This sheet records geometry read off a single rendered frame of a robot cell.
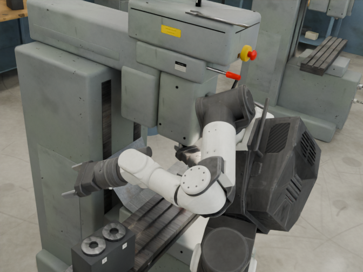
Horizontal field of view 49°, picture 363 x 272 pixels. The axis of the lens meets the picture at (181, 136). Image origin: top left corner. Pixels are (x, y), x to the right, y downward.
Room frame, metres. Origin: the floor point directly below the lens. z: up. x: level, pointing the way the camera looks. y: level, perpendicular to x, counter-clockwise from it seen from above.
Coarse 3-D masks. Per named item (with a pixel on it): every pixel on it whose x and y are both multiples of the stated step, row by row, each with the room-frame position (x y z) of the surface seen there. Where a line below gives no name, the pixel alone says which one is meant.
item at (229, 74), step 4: (208, 68) 1.41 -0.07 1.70; (212, 68) 1.40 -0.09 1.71; (220, 72) 1.38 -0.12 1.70; (224, 72) 1.37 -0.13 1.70; (228, 72) 1.36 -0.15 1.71; (232, 72) 1.37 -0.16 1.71; (228, 76) 1.36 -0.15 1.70; (232, 76) 1.35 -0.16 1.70; (236, 76) 1.35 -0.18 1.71; (240, 76) 1.35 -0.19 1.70
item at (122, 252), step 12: (108, 228) 1.12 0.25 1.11; (120, 228) 1.13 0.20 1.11; (84, 240) 1.05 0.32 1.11; (96, 240) 1.05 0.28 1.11; (108, 240) 1.07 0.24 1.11; (120, 240) 1.08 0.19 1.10; (132, 240) 1.11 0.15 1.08; (72, 252) 1.01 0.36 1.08; (84, 252) 0.99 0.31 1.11; (96, 252) 1.00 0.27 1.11; (108, 252) 1.01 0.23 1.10; (120, 252) 1.06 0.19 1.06; (132, 252) 1.11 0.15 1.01; (72, 264) 1.02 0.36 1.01; (84, 264) 0.97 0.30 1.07; (96, 264) 0.97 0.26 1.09; (108, 264) 1.01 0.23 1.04; (120, 264) 1.06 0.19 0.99; (132, 264) 1.11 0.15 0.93
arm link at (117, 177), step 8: (144, 152) 0.96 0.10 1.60; (112, 160) 0.94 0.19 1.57; (112, 168) 0.91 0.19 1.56; (120, 168) 0.91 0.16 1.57; (112, 176) 0.90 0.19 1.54; (120, 176) 0.91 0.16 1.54; (128, 176) 0.90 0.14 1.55; (112, 184) 0.90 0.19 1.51; (120, 184) 0.90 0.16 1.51; (136, 184) 0.91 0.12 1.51
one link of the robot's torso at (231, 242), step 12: (216, 228) 0.72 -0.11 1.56; (228, 228) 0.71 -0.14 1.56; (240, 228) 0.77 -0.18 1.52; (252, 228) 0.78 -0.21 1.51; (204, 240) 0.69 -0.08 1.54; (216, 240) 0.69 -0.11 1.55; (228, 240) 0.69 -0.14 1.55; (240, 240) 0.69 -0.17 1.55; (252, 240) 0.72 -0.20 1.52; (204, 252) 0.66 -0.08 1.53; (216, 252) 0.66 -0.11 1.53; (228, 252) 0.66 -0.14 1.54; (240, 252) 0.66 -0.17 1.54; (204, 264) 0.67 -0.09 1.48; (216, 264) 0.64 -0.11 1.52; (228, 264) 0.64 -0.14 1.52; (240, 264) 0.64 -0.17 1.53
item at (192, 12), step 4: (188, 12) 1.42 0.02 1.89; (192, 12) 1.42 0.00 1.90; (196, 12) 1.43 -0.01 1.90; (200, 12) 1.44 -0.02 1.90; (204, 16) 1.40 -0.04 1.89; (208, 16) 1.39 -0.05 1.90; (212, 16) 1.40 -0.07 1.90; (216, 20) 1.37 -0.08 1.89; (220, 20) 1.37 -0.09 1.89; (224, 20) 1.36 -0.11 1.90; (228, 20) 1.37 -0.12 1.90; (232, 24) 1.34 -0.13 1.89; (236, 24) 1.33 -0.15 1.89; (240, 24) 1.33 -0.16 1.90; (244, 24) 1.33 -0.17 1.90
